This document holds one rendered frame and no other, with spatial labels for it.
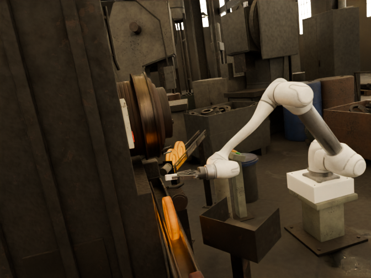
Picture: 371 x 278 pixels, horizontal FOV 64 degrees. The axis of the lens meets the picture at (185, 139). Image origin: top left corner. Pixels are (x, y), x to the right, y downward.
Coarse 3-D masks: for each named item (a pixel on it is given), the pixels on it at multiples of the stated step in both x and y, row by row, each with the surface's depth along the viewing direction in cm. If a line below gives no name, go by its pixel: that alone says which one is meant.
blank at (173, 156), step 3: (168, 150) 216; (171, 150) 215; (174, 150) 219; (168, 153) 213; (171, 153) 214; (174, 153) 219; (177, 153) 224; (168, 156) 212; (171, 156) 214; (174, 156) 221; (177, 156) 223; (168, 159) 211; (171, 159) 214; (174, 159) 221; (177, 159) 223; (174, 162) 220
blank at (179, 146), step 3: (177, 141) 231; (180, 141) 230; (177, 144) 227; (180, 144) 229; (183, 144) 235; (174, 147) 226; (177, 147) 225; (180, 147) 229; (183, 147) 235; (177, 150) 224; (180, 150) 235; (183, 150) 235; (180, 153) 228; (180, 156) 228; (183, 156) 234; (180, 159) 228
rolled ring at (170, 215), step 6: (162, 198) 128; (168, 198) 125; (162, 204) 133; (168, 204) 121; (168, 210) 119; (174, 210) 119; (168, 216) 118; (174, 216) 118; (168, 222) 132; (174, 222) 118; (168, 228) 129; (174, 228) 118; (174, 234) 119
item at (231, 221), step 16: (224, 208) 138; (208, 224) 122; (224, 224) 116; (240, 224) 135; (272, 224) 118; (208, 240) 125; (224, 240) 119; (240, 240) 113; (256, 240) 108; (272, 240) 118; (240, 256) 115; (256, 256) 110; (240, 272) 128
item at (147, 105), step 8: (144, 72) 150; (136, 80) 144; (144, 80) 144; (144, 88) 140; (144, 96) 138; (152, 96) 138; (144, 104) 137; (152, 104) 137; (144, 112) 137; (152, 112) 138; (144, 120) 137; (152, 120) 138; (152, 128) 139; (152, 136) 141; (152, 144) 143; (160, 144) 143; (152, 152) 149; (160, 152) 149
